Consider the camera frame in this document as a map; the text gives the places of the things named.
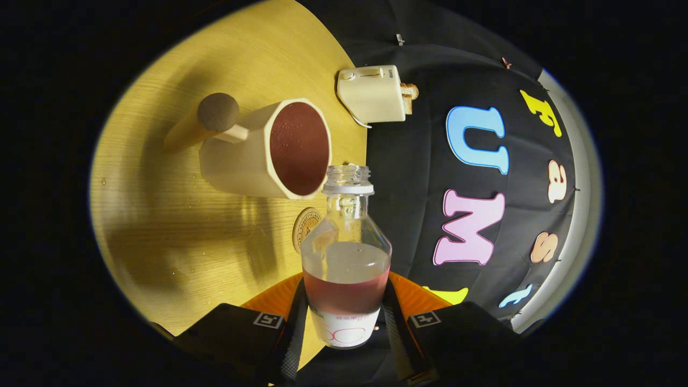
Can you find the round wooden coaster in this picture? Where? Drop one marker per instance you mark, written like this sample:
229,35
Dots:
303,228

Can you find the toast slice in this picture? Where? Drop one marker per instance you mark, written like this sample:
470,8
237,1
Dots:
408,106
410,90

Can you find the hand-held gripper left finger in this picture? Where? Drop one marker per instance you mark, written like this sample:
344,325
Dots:
293,344

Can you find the black backdrop cloth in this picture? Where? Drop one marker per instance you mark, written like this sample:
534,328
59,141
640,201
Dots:
414,161

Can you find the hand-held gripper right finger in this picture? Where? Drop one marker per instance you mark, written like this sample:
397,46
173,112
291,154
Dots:
398,338

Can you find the white cup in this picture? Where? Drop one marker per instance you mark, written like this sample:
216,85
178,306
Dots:
242,161

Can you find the wooden table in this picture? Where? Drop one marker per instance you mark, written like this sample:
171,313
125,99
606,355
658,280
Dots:
161,242

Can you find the clear juice bottle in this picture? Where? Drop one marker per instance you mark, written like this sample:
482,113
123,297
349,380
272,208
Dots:
344,290

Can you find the white toaster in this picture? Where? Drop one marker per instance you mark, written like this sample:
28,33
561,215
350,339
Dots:
373,99

